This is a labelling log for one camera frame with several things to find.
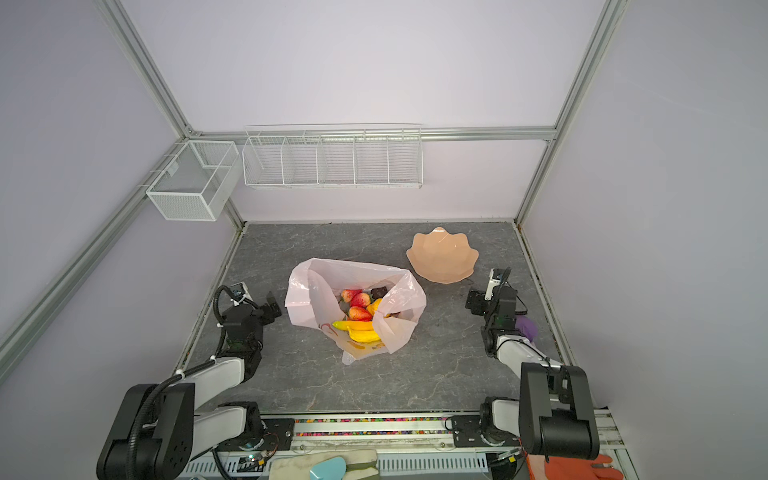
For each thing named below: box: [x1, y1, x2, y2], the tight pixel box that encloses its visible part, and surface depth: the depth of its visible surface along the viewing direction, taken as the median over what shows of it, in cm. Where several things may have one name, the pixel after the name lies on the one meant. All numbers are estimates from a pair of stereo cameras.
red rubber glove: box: [526, 454, 624, 480], surface depth 69 cm
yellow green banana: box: [346, 326, 385, 347], surface depth 89 cm
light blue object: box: [310, 456, 347, 480], surface depth 69 cm
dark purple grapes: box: [371, 286, 388, 300], surface depth 96 cm
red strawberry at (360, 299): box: [350, 292, 371, 309], surface depth 96 cm
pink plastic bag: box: [285, 258, 427, 364], surface depth 72 cm
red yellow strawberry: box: [341, 289, 362, 303], surface depth 96 cm
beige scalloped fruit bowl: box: [406, 227, 479, 285], surface depth 111 cm
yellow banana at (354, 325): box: [332, 320, 374, 331], surface depth 91 cm
